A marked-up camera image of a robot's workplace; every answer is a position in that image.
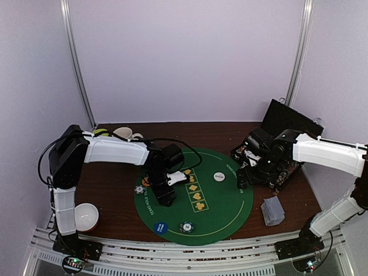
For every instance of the poker chip stack front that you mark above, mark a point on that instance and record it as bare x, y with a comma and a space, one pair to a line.
186, 227

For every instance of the playing card deck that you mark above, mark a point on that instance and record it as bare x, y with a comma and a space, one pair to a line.
273, 212

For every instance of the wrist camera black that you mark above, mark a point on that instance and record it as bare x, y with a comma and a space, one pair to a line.
172, 156
257, 140

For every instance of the green tennis ball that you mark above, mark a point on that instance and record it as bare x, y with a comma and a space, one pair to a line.
101, 132

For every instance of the left aluminium post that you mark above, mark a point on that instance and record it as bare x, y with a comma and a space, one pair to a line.
66, 16

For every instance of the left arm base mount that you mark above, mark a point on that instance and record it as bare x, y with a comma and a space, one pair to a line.
74, 246

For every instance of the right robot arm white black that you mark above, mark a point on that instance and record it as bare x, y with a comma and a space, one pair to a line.
339, 158

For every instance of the right aluminium post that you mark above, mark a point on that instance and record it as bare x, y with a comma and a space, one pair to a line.
300, 52

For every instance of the black poker chip case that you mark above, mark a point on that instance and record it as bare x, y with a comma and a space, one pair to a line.
284, 124

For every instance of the aluminium post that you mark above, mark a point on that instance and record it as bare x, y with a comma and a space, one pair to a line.
66, 16
300, 52

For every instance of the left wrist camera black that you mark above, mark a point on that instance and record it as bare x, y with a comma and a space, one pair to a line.
172, 156

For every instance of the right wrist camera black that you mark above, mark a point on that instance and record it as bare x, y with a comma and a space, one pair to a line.
257, 140

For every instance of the blue small blind button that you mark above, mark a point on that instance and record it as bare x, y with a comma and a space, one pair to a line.
160, 228

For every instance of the aluminium rail frame front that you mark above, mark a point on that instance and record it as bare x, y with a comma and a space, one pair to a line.
253, 256

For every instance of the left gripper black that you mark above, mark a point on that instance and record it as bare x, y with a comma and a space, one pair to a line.
164, 196

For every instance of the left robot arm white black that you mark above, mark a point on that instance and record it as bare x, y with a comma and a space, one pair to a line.
76, 149

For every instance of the round green poker mat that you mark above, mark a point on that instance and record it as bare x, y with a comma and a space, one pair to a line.
217, 209

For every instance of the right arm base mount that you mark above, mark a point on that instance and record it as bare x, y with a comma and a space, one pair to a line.
296, 247

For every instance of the orange big blind button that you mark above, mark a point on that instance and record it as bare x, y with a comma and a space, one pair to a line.
145, 182

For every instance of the white bowl red outside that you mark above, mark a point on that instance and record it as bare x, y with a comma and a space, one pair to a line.
86, 217

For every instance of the decorated ceramic mug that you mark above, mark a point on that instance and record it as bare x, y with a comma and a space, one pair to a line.
126, 134

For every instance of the white dealer button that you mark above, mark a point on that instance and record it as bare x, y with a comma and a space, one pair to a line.
219, 176

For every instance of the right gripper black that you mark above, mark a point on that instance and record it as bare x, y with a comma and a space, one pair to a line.
242, 176

